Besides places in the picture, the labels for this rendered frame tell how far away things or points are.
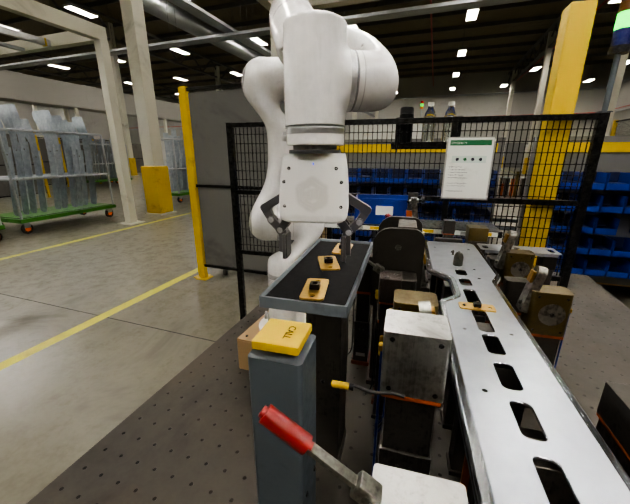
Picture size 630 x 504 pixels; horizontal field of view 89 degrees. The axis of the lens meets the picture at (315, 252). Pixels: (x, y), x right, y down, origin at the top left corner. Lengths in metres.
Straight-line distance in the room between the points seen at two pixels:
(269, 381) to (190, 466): 0.52
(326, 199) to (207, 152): 3.15
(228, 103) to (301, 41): 2.98
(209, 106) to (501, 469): 3.42
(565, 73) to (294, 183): 1.69
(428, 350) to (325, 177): 0.30
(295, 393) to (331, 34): 0.44
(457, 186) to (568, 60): 0.69
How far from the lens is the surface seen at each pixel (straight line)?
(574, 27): 2.05
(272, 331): 0.42
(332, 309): 0.47
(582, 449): 0.61
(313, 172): 0.46
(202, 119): 3.60
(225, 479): 0.88
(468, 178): 1.87
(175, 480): 0.90
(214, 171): 3.54
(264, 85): 0.89
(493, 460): 0.54
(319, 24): 0.47
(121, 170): 7.48
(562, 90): 2.00
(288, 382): 0.41
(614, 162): 3.38
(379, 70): 0.48
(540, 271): 0.98
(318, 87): 0.45
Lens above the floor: 1.38
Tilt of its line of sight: 17 degrees down
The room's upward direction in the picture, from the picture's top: straight up
